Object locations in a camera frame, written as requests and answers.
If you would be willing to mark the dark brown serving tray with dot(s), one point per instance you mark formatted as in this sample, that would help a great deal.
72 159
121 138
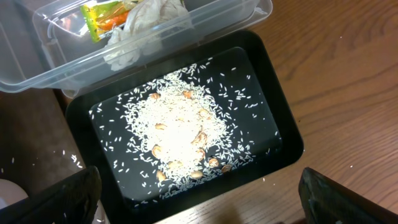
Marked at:
37 147

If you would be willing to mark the green orange snack wrapper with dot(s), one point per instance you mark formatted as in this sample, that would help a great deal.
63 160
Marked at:
102 17

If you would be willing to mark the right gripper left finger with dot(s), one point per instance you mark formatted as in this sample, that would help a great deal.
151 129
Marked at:
72 200

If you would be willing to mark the black plastic tray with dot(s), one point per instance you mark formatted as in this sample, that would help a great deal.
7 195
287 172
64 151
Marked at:
280 130

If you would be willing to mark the pile of spilled rice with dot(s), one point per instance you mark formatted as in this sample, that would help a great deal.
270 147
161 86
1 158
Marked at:
185 128

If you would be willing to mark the clear plastic bin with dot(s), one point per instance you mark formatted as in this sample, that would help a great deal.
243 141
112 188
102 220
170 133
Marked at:
47 44

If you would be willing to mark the white bowl with rice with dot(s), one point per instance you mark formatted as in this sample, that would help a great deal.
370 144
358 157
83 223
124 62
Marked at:
10 193

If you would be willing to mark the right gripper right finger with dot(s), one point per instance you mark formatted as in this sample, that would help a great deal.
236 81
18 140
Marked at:
326 201

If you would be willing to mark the white napkin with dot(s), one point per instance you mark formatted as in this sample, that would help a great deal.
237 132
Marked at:
143 17

